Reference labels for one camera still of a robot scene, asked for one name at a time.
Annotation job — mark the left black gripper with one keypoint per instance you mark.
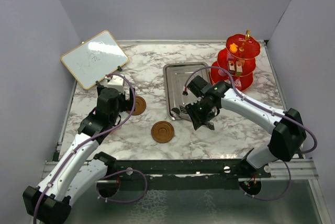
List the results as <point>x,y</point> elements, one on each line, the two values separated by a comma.
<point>127,105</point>

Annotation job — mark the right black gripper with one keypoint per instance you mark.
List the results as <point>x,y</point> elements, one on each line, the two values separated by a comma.
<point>198,120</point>

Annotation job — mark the metal tongs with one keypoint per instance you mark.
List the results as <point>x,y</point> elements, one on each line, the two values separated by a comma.
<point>178,112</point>

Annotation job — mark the brown wooden coaster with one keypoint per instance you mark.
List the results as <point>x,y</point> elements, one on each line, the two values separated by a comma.
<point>140,105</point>
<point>162,132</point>

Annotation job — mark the stainless steel tray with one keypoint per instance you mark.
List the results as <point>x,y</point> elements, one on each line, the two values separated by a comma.
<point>175,76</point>

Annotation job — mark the brown layered cake slice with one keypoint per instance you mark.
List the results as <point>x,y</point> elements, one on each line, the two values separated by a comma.
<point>231,66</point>

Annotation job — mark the red three-tier cake stand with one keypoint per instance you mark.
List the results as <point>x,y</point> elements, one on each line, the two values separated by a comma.
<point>248,50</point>

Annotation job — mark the orange fish-shaped pastry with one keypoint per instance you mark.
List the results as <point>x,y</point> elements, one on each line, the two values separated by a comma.
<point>233,48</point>

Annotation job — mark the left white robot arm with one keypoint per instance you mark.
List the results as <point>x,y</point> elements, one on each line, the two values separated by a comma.
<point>52,199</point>

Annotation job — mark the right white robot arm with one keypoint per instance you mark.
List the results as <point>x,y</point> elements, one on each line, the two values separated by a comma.
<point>285,127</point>

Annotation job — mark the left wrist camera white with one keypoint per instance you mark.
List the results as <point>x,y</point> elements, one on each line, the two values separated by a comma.
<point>115,82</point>

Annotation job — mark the whiteboard with yellow frame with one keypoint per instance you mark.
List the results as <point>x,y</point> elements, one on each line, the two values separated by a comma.
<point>93,59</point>

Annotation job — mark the black mounting rail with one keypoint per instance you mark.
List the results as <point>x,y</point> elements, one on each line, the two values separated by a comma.
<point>172,175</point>

